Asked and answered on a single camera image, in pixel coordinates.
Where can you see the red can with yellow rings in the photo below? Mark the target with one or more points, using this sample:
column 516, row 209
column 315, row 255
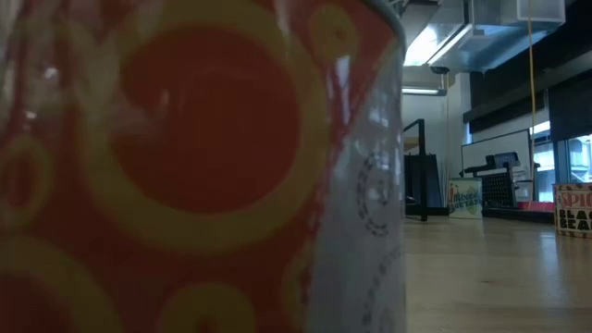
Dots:
column 185, row 139

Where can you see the spicy black beans can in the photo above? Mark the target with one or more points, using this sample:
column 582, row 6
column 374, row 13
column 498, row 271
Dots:
column 573, row 217

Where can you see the wooden shelf with black legs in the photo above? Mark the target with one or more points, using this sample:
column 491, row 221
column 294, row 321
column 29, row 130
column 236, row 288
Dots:
column 423, row 185

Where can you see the black cabinet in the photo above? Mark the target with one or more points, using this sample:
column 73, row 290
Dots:
column 435, row 180

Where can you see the long ceiling light strip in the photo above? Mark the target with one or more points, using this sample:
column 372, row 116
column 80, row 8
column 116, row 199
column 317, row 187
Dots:
column 421, row 91

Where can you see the whiteboard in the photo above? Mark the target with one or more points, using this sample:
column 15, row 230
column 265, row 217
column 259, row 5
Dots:
column 485, row 143

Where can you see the black perforated cart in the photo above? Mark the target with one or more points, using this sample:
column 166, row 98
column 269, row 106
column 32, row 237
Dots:
column 497, row 187

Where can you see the red bin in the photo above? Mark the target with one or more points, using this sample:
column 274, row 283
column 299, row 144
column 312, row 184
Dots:
column 536, row 206

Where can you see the ceiling dome camera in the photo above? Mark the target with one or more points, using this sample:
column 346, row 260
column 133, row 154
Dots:
column 439, row 70

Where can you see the silver rectangular air duct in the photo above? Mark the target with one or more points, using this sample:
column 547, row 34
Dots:
column 462, row 46

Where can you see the black aluminium table frame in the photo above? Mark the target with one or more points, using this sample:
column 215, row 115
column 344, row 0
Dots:
column 509, row 214

